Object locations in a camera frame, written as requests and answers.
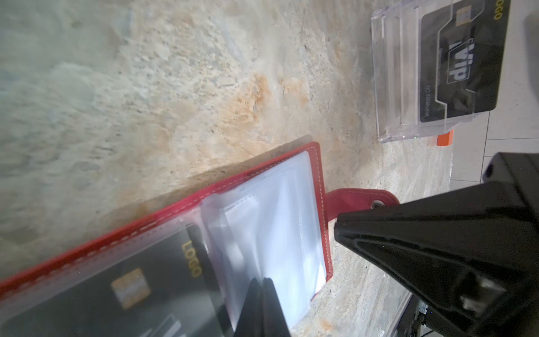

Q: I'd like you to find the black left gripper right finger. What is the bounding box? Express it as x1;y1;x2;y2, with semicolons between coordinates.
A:
262;278;291;337

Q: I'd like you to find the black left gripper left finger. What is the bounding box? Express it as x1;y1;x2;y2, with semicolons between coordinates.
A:
234;279;263;337

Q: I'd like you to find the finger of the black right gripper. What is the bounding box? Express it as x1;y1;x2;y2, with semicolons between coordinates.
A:
335;182;538;336

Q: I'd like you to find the red card holder wallet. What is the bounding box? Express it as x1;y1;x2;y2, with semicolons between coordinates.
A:
1;142;398;336

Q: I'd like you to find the black vip credit card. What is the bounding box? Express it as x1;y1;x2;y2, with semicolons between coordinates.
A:
1;224;233;336

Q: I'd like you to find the black vip card in stand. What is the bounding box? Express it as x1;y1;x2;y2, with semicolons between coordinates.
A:
418;1;511;123

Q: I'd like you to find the clear acrylic card stand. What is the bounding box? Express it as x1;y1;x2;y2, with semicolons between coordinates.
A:
371;1;482;143

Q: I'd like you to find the small orange block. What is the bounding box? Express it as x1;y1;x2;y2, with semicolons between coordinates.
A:
437;130;454;147

